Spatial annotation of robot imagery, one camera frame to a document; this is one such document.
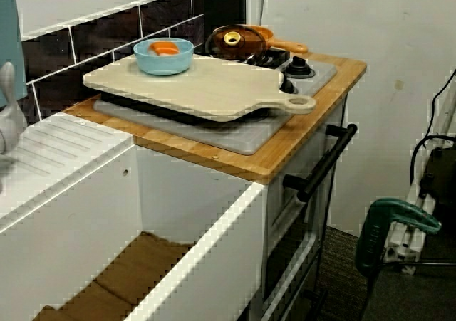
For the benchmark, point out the dark box device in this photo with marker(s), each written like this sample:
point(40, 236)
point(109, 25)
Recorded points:
point(441, 171)

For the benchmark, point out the black burner grate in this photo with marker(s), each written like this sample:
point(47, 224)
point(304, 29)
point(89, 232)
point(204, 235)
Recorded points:
point(275, 56)
point(149, 107)

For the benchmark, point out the green clamp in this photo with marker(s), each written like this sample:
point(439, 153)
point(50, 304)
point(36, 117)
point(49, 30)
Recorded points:
point(374, 235)

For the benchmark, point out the aluminium frame rail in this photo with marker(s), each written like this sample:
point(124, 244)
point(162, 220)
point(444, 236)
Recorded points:
point(406, 239)

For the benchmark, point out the toy oven door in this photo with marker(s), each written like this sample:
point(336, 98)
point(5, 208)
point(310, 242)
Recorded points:
point(278, 210)

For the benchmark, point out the grey toy stove top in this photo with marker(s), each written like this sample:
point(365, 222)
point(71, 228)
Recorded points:
point(231, 139)

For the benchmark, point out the brown cloth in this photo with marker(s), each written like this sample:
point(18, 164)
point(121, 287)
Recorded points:
point(142, 264)

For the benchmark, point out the black stove knob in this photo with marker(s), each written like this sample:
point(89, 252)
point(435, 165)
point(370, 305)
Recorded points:
point(288, 86)
point(299, 70)

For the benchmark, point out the white toy sink basin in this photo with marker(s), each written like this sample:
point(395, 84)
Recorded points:
point(89, 210)

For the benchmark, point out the teal toy appliance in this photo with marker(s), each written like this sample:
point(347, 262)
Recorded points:
point(9, 32)

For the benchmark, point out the black slanted panel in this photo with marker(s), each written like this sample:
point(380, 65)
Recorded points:
point(224, 0)

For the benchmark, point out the light blue bowl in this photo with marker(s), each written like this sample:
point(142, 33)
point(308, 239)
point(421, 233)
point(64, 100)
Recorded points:
point(164, 66)

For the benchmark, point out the light wooden cutting board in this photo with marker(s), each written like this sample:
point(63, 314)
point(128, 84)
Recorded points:
point(213, 86)

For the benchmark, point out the glass lid with yellow knob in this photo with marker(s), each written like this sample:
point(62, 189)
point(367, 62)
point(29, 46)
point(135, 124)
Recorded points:
point(231, 39)

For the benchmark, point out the orange salmon sushi toy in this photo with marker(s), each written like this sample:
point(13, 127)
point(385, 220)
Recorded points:
point(164, 47)

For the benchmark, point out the grey toy faucet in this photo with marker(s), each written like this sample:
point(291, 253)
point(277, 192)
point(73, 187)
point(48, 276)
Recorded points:
point(10, 121)

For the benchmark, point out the orange toy frying pan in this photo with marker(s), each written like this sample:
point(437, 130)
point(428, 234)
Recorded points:
point(289, 46)

